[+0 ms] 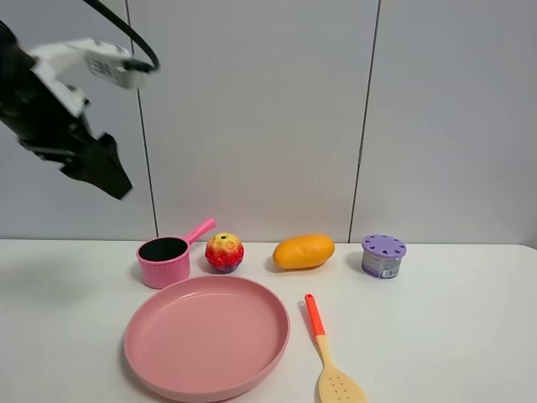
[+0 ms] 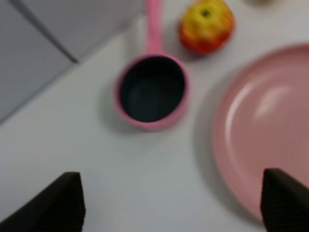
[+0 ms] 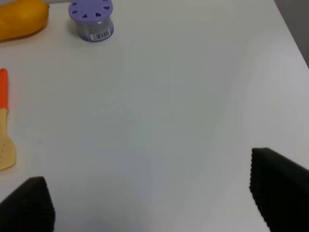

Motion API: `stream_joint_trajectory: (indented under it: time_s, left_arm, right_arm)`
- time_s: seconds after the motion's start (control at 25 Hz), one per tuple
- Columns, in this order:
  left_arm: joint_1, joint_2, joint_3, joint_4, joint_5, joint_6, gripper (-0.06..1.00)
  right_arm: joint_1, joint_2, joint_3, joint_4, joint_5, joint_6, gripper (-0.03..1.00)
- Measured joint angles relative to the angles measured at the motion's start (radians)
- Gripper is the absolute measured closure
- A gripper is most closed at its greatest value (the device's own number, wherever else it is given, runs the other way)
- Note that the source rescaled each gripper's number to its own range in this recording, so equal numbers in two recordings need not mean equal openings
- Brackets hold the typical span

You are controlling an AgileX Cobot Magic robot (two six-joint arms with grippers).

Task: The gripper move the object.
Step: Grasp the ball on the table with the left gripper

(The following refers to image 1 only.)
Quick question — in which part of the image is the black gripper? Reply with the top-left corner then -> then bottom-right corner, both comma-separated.
1,50 -> 133,200

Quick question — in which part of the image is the rainbow strawberry squeeze toy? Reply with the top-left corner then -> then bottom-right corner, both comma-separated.
205,233 -> 244,274

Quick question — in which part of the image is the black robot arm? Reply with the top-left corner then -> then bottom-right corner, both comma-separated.
1,24 -> 133,200

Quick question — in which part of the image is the pink toy saucepan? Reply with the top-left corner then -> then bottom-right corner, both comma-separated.
136,218 -> 216,290

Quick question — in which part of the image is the large pink plate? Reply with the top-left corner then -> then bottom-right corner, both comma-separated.
123,275 -> 290,402

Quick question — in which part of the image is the yellow toy mango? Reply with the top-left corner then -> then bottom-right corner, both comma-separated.
272,234 -> 335,270

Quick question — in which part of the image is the purple lidded air freshener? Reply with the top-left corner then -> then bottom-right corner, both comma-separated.
361,234 -> 407,280

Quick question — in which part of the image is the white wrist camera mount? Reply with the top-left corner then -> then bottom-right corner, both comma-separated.
29,38 -> 154,118

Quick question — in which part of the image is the black camera cable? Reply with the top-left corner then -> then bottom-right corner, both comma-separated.
81,0 -> 161,72

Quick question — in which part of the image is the orange handled slotted spatula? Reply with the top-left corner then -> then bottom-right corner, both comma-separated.
305,294 -> 368,403

